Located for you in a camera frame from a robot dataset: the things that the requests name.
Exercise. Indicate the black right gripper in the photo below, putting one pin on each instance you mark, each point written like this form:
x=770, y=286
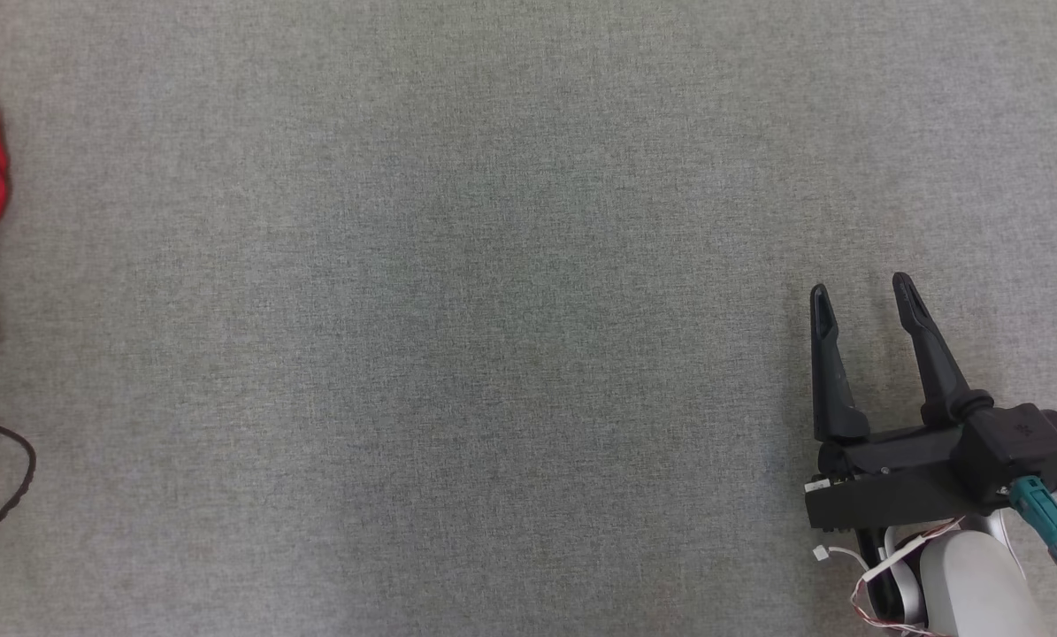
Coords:
x=891, y=487

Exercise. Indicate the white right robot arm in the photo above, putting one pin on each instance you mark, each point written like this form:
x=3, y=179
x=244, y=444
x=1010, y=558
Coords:
x=970, y=584

